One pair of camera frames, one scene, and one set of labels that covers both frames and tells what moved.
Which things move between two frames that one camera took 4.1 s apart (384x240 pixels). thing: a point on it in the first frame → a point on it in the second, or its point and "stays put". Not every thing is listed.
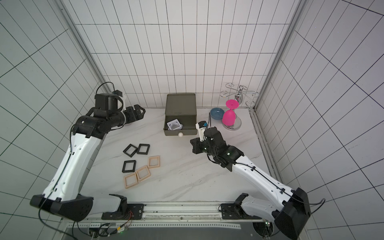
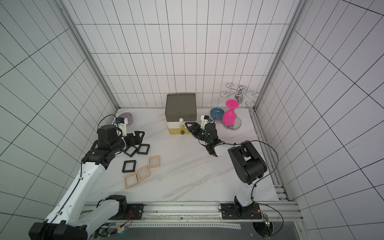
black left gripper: x=129 y=113 → x=138 y=140
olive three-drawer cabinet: x=182 y=107 stays put
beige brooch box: x=154 y=162 stays put
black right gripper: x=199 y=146 → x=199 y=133
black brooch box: x=138 y=151 stays put
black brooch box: x=125 y=150 stays put
